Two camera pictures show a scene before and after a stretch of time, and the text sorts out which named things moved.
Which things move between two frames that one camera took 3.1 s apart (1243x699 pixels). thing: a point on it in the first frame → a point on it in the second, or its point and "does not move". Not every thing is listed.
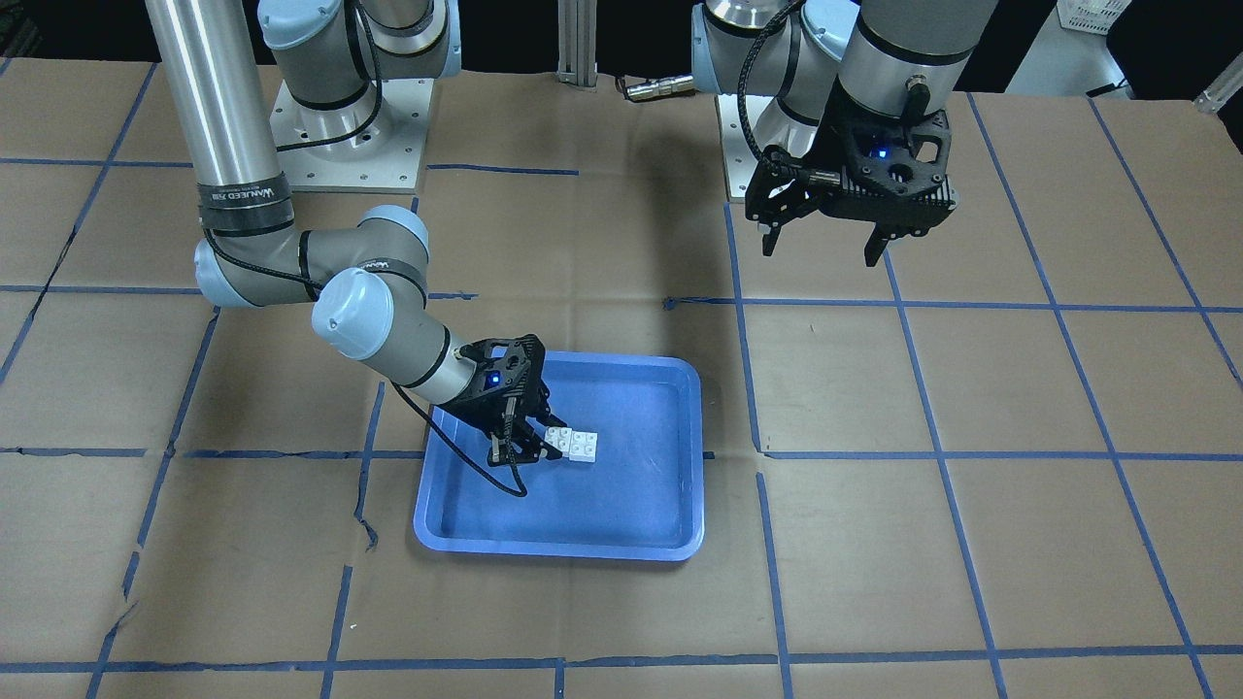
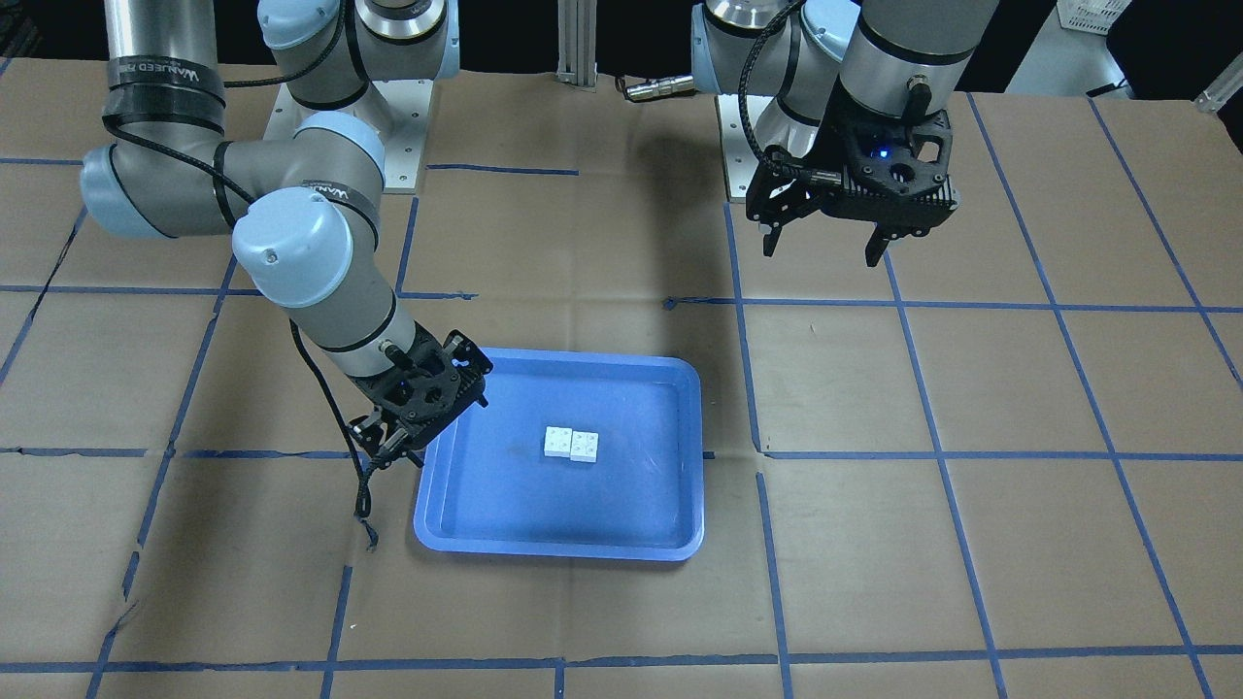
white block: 584,447 does not move
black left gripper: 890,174 does not move
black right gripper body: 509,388 → 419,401
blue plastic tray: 643,499 does not move
